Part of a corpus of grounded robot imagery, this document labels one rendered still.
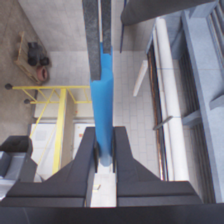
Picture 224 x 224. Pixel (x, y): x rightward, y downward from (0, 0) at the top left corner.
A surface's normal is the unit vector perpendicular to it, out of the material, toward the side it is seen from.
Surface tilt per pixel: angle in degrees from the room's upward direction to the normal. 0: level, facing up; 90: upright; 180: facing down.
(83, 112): 90
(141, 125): 90
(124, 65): 90
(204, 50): 90
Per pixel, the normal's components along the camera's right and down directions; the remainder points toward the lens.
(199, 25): 0.01, -0.30
